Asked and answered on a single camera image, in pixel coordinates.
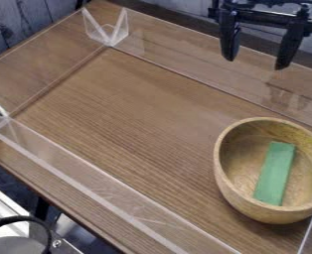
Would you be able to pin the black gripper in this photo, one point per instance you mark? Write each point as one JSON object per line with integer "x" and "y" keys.
{"x": 231, "y": 12}

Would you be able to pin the green rectangular block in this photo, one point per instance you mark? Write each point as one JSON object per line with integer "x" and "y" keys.
{"x": 274, "y": 173}

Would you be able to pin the brown wooden bowl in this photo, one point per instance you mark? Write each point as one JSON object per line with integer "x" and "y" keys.
{"x": 238, "y": 158}

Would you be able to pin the clear acrylic front barrier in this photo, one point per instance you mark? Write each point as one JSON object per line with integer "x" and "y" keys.
{"x": 109, "y": 208}

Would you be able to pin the black table leg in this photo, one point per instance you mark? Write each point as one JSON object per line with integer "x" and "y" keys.
{"x": 41, "y": 209}

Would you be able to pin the clear acrylic corner bracket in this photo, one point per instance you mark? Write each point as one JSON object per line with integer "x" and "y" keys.
{"x": 105, "y": 34}

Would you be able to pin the grey metal bracket with screw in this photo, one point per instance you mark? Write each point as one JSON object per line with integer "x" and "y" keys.
{"x": 60, "y": 245}

